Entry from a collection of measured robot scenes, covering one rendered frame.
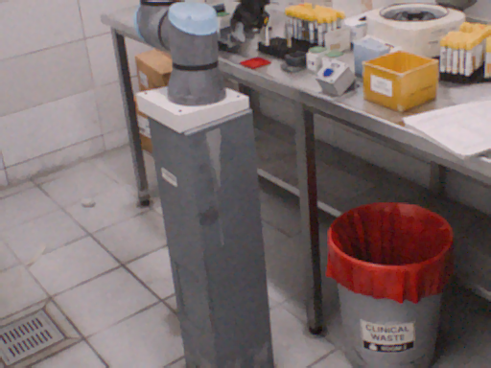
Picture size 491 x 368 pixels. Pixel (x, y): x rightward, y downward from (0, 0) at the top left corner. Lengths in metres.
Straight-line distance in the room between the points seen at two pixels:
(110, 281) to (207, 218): 1.00
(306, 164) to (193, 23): 0.58
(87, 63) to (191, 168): 1.94
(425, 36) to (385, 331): 0.83
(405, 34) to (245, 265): 0.78
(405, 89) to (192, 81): 0.51
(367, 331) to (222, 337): 0.42
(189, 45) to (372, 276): 0.78
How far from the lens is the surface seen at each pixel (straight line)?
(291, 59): 2.05
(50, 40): 3.52
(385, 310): 2.05
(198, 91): 1.74
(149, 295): 2.66
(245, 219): 1.91
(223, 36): 2.28
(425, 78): 1.78
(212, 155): 1.77
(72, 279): 2.84
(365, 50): 1.92
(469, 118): 1.69
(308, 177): 2.07
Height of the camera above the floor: 1.57
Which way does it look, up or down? 25 degrees down
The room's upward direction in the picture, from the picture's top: 5 degrees counter-clockwise
